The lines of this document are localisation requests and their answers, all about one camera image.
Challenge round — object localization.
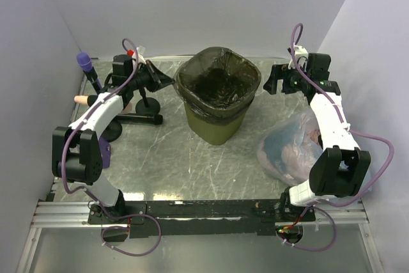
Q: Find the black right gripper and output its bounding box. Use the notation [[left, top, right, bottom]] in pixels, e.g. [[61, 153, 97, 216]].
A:
[[263, 62, 311, 95]]

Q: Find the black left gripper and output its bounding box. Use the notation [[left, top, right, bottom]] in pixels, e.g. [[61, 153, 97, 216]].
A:
[[128, 60, 176, 93]]

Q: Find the grey translucent trash bag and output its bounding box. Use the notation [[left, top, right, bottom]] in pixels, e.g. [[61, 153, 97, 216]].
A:
[[174, 47, 261, 123]]

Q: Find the translucent bag with clothes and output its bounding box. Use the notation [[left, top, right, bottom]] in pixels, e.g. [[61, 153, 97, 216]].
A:
[[256, 109, 373, 194]]

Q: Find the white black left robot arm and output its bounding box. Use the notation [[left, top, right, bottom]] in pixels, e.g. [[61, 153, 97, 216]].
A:
[[52, 51, 174, 223]]

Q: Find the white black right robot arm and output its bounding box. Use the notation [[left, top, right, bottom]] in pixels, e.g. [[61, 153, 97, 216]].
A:
[[263, 51, 371, 221]]

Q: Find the olive green mesh trash bin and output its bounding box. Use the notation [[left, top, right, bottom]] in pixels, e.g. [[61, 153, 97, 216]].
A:
[[184, 104, 249, 145]]

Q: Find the purple microphone on stand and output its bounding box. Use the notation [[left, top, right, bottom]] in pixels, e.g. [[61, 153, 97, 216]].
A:
[[76, 52, 102, 93]]

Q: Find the purple box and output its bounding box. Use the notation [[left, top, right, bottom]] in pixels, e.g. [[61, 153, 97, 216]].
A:
[[98, 137, 111, 169]]

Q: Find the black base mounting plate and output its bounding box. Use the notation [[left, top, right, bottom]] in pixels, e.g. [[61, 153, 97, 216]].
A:
[[88, 199, 316, 238]]

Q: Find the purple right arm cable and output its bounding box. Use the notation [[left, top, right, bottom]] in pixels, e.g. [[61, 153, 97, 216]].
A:
[[289, 23, 394, 219]]

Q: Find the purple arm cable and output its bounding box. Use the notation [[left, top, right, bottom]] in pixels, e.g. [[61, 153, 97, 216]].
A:
[[289, 23, 394, 219], [60, 38, 141, 194]]

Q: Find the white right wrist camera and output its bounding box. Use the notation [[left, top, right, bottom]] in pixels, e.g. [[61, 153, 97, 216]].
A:
[[288, 45, 309, 70]]

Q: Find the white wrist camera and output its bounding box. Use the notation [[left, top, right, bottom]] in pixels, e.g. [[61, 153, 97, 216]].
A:
[[288, 45, 309, 70], [127, 45, 146, 64]]

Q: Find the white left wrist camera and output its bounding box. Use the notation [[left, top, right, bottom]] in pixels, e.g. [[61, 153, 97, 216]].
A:
[[127, 45, 146, 64]]

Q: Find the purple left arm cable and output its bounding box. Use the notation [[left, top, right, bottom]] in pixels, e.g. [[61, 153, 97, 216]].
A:
[[60, 38, 141, 194]]

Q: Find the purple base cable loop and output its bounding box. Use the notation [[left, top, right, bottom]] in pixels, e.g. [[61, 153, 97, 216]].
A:
[[100, 214, 161, 257]]

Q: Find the aluminium rail frame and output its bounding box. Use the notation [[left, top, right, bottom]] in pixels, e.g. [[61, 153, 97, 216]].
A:
[[18, 202, 384, 272]]

